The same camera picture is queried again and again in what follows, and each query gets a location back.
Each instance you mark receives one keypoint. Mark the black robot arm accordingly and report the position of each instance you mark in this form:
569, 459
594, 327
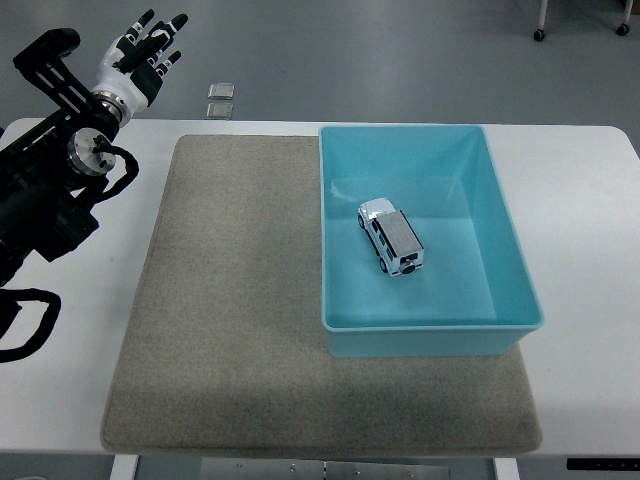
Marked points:
30, 200

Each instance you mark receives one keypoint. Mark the black table control panel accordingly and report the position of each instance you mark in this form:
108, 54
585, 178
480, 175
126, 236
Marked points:
602, 464

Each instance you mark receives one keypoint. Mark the white cart with caster wheels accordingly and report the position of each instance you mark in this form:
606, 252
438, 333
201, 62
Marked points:
542, 20

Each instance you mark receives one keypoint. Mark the grey metal plate with screws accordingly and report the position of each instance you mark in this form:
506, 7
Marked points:
325, 471

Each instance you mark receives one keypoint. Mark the silver floor outlet plate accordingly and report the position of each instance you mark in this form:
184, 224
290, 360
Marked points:
220, 111
221, 90

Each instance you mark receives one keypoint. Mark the white table leg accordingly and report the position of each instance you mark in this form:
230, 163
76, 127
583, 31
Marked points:
123, 469
506, 470

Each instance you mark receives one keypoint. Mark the white toy car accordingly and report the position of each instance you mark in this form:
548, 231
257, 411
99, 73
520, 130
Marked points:
395, 240

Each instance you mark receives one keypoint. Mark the blue plastic box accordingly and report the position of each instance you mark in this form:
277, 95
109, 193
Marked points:
450, 280

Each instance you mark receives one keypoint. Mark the beige felt mat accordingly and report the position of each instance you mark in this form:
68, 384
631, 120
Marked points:
225, 325

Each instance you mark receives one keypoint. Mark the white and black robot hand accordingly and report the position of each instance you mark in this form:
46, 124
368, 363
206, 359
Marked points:
120, 77

